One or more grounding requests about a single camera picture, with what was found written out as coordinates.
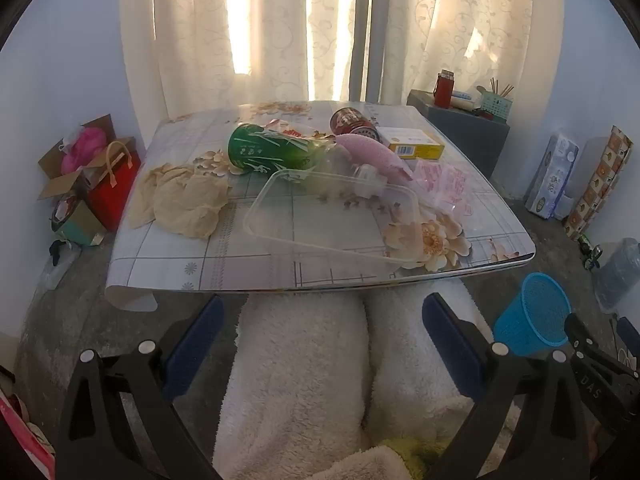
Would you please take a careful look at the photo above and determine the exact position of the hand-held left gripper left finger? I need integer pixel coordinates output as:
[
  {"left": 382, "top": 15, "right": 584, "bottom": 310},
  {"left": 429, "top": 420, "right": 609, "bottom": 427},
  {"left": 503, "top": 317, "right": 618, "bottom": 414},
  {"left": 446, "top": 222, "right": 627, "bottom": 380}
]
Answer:
[{"left": 56, "top": 294, "right": 226, "bottom": 480}]

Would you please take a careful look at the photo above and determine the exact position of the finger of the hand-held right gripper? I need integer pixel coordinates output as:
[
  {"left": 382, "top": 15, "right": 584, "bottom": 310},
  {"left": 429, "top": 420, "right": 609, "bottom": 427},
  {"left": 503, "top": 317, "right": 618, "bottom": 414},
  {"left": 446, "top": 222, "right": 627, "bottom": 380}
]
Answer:
[
  {"left": 564, "top": 312, "right": 601, "bottom": 361},
  {"left": 616, "top": 316, "right": 640, "bottom": 356}
]

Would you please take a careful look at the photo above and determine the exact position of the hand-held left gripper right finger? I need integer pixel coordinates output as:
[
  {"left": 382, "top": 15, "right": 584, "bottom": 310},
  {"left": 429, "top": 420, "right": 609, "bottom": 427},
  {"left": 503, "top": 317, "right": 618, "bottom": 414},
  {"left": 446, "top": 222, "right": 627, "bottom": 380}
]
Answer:
[{"left": 421, "top": 292, "right": 591, "bottom": 480}]

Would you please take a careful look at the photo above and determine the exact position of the blue mesh waste basket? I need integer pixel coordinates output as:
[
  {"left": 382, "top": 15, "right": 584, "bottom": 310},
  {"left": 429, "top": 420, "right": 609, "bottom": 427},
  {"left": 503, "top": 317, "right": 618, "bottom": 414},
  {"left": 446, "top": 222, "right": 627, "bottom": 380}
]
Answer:
[{"left": 492, "top": 272, "right": 572, "bottom": 358}]

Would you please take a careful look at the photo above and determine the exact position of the beige cloth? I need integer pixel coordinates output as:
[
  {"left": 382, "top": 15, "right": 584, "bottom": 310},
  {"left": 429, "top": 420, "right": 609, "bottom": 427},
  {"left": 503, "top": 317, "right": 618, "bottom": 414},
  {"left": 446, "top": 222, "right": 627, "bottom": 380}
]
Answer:
[{"left": 127, "top": 162, "right": 233, "bottom": 240}]

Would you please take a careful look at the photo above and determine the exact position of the clear plastic food container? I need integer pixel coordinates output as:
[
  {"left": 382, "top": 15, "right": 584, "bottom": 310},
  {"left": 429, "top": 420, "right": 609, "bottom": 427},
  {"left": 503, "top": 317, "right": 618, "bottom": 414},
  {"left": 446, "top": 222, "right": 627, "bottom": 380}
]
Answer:
[{"left": 243, "top": 169, "right": 422, "bottom": 270}]

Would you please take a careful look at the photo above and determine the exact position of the clear bag with red print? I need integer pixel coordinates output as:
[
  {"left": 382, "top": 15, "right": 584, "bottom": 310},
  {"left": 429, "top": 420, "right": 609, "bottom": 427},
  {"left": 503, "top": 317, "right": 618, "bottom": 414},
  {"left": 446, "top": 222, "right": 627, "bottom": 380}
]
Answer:
[{"left": 412, "top": 160, "right": 476, "bottom": 221}]

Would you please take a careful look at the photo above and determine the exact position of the small clear plastic cup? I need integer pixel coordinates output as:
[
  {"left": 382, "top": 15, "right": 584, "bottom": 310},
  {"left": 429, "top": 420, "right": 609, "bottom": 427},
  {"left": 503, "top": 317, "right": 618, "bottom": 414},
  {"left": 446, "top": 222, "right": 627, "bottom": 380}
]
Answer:
[{"left": 356, "top": 164, "right": 396, "bottom": 197}]

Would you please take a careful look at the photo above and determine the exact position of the yellow cardboard box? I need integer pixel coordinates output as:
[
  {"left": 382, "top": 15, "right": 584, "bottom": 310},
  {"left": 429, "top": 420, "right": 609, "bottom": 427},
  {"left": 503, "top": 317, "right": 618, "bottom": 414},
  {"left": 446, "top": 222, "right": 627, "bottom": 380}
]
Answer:
[{"left": 376, "top": 127, "right": 446, "bottom": 161}]

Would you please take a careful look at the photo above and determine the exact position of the pink mesh scouring sponge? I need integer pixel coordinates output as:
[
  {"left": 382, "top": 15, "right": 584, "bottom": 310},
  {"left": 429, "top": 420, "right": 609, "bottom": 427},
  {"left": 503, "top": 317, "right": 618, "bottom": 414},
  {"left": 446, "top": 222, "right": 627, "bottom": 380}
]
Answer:
[{"left": 334, "top": 133, "right": 416, "bottom": 181}]

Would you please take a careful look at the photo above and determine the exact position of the green drink can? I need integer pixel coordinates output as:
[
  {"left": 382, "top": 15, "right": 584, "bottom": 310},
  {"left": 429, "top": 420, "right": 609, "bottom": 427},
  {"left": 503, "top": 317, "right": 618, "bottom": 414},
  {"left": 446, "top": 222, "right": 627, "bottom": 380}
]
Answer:
[{"left": 227, "top": 122, "right": 337, "bottom": 181}]

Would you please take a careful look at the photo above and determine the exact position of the red drink can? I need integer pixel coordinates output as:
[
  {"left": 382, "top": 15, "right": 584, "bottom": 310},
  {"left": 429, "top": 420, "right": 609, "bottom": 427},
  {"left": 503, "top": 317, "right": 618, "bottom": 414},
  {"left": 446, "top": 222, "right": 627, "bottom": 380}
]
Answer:
[{"left": 330, "top": 107, "right": 383, "bottom": 143}]

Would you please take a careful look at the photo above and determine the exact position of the large clear water jug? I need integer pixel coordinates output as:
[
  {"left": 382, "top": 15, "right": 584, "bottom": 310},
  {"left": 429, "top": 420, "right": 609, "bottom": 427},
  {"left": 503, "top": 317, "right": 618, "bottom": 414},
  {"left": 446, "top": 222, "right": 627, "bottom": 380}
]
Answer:
[{"left": 592, "top": 237, "right": 640, "bottom": 311}]

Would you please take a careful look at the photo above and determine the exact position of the yellow green cloth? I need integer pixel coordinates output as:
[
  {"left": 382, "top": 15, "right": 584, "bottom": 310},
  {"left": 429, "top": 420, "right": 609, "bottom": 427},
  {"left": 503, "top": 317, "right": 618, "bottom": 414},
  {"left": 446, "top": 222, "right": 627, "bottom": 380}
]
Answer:
[{"left": 380, "top": 437, "right": 451, "bottom": 480}]

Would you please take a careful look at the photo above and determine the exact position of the white plastic bag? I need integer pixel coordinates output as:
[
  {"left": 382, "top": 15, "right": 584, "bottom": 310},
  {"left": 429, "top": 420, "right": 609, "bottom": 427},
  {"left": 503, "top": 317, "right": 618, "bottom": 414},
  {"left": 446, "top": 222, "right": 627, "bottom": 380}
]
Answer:
[{"left": 554, "top": 190, "right": 576, "bottom": 221}]

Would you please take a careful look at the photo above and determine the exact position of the checkered patterned mat roll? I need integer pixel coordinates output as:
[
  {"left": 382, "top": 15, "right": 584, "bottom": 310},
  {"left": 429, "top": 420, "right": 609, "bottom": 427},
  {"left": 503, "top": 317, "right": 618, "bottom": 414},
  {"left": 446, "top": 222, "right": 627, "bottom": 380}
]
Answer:
[{"left": 564, "top": 125, "right": 635, "bottom": 241}]

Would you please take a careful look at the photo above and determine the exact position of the dark cloth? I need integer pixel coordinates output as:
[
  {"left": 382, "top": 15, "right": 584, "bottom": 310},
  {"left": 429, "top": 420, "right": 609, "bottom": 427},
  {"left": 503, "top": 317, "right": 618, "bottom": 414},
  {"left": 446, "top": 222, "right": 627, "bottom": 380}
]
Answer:
[{"left": 49, "top": 240, "right": 81, "bottom": 268}]

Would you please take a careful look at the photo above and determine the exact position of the pack of tissue rolls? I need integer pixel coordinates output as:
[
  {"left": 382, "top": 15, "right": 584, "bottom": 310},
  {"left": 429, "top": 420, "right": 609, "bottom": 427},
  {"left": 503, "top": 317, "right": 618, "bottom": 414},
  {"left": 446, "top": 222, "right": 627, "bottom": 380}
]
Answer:
[{"left": 525, "top": 134, "right": 580, "bottom": 218}]

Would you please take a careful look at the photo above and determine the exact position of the teal box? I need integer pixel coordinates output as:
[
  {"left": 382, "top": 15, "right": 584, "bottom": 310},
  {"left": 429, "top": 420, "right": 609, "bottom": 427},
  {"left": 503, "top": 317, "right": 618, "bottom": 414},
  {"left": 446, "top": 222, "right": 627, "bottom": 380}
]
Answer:
[{"left": 50, "top": 195, "right": 108, "bottom": 247}]

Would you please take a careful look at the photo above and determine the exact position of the red gift bag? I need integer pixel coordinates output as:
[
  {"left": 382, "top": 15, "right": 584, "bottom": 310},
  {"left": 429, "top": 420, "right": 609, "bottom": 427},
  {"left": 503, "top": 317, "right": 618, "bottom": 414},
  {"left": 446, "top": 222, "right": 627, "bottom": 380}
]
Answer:
[{"left": 87, "top": 141, "right": 142, "bottom": 233}]

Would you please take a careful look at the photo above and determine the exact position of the pink red board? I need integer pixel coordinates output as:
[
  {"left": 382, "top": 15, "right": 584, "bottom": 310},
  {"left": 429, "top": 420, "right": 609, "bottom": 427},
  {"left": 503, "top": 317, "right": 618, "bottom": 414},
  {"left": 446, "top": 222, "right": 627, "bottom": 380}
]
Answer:
[{"left": 0, "top": 390, "right": 56, "bottom": 480}]

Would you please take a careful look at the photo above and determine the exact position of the grey cabinet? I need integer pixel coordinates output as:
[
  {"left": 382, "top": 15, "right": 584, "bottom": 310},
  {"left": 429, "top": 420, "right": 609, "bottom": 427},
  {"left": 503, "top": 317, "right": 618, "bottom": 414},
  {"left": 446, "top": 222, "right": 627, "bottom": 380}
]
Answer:
[{"left": 406, "top": 89, "right": 511, "bottom": 181}]

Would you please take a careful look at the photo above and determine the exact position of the pink plush item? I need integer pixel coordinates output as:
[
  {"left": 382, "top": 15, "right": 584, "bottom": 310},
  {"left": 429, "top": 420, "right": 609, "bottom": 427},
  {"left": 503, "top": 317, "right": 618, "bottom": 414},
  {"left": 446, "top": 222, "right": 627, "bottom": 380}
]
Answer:
[{"left": 61, "top": 127, "right": 108, "bottom": 173}]

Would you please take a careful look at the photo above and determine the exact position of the brown cardboard box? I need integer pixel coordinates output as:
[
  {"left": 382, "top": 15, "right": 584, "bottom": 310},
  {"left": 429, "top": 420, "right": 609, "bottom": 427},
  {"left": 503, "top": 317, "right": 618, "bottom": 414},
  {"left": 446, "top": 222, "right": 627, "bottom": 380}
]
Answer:
[{"left": 37, "top": 114, "right": 136, "bottom": 201}]

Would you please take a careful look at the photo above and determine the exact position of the green utensil holder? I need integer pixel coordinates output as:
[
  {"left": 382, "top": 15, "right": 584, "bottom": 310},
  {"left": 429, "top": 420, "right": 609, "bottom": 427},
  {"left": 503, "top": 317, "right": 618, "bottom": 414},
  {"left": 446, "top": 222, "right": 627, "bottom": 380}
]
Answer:
[{"left": 477, "top": 85, "right": 516, "bottom": 122}]

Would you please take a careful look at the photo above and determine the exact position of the red thermos bottle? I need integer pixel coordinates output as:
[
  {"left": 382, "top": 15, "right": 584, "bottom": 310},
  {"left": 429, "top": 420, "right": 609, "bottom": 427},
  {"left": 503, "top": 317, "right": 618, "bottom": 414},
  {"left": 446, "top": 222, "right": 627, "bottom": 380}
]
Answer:
[{"left": 434, "top": 69, "right": 455, "bottom": 108}]

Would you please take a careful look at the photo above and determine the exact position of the cream patterned curtain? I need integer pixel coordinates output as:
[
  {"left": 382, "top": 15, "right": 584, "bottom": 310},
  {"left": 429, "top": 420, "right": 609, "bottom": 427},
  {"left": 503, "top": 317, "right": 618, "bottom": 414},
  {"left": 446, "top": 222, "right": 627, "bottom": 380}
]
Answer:
[
  {"left": 119, "top": 0, "right": 358, "bottom": 121},
  {"left": 377, "top": 0, "right": 536, "bottom": 106}
]

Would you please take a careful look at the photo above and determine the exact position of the grey window frame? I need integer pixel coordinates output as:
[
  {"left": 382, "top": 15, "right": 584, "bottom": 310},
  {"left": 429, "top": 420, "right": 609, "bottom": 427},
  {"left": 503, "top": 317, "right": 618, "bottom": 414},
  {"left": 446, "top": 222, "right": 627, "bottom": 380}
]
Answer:
[{"left": 347, "top": 0, "right": 381, "bottom": 103}]

